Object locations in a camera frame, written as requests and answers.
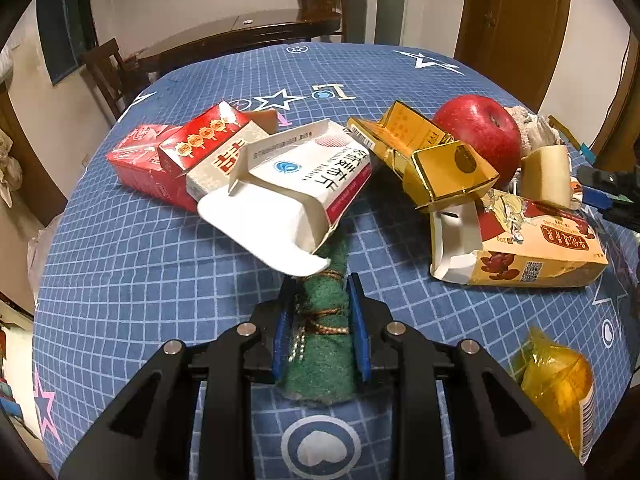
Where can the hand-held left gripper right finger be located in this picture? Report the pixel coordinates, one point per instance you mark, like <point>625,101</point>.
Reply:
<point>359,332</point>

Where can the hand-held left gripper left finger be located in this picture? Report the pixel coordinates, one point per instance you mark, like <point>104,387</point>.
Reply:
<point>282,332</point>

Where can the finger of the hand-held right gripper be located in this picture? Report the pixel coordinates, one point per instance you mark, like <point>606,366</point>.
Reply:
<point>597,176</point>
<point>597,197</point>

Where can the green scouring pad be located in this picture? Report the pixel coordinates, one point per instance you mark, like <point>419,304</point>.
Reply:
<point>320,360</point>

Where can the white medicine box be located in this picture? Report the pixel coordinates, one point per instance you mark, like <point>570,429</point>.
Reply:
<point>295,175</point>

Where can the beige foam block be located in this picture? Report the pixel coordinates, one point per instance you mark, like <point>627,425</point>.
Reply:
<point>547,175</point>

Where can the orange illustrated carton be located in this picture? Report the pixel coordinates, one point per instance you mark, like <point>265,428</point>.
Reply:
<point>540,245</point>

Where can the crumpled white netting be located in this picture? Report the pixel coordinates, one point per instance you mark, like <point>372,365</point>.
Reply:
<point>535,127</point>

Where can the red apple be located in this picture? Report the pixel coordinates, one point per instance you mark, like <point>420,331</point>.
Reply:
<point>475,120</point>

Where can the crushed gold box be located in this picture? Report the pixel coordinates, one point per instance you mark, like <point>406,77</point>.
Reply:
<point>450,165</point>

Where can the blue grid star tablecloth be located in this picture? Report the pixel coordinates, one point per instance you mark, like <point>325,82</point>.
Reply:
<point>150,260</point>

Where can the brown wooden door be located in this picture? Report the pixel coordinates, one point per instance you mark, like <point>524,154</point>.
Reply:
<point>505,20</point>

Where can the yellow plastic packet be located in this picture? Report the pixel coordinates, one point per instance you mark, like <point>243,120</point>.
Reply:
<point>555,385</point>

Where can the open gold box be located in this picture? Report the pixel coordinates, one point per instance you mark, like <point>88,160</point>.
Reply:
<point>400,125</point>

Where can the red white lantern print box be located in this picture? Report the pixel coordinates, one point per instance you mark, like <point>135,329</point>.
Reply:
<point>205,135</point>

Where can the flat red carton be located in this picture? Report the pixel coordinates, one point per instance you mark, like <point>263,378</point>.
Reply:
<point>135,155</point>

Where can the frosted glass door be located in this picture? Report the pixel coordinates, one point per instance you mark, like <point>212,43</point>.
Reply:
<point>390,10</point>

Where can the dark wooden dining table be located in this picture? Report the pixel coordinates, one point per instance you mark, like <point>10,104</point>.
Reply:
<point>240,35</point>

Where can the white plastic bag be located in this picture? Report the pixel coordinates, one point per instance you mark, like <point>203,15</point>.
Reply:
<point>10,165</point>

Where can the dark window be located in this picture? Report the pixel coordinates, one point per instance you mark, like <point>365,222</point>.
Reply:
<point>65,20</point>

